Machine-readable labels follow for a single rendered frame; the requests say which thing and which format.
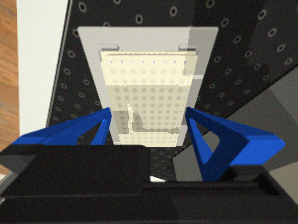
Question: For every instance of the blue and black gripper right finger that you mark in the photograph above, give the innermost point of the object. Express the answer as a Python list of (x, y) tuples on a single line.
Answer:
[(239, 144)]

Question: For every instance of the black grid base plate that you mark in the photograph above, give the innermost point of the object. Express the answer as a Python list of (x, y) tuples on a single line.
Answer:
[(256, 45)]

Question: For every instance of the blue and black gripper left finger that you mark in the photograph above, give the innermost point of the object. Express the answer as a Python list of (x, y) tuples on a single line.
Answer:
[(67, 133)]

